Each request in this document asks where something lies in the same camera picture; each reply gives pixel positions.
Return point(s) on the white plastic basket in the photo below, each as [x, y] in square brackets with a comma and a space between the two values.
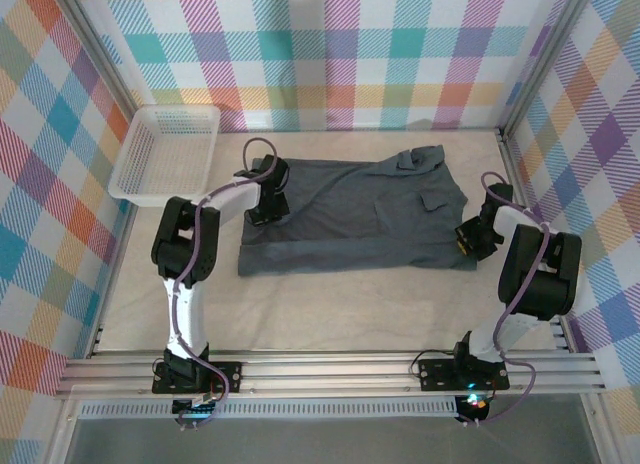
[160, 154]

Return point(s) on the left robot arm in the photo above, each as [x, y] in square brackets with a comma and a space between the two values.
[182, 314]

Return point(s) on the electronics board with lit LEDs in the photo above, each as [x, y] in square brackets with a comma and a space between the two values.
[475, 403]

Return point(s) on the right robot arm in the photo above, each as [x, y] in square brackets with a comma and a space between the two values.
[540, 274]

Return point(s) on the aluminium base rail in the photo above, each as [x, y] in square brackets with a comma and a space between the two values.
[325, 371]

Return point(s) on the black electronics board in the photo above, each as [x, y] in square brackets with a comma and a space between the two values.
[195, 409]

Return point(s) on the grey t-shirt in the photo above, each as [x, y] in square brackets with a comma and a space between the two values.
[340, 219]

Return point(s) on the aluminium frame bar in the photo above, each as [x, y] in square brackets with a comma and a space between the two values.
[60, 434]
[595, 429]

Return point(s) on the aluminium frame post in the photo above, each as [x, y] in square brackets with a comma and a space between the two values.
[542, 59]
[90, 34]

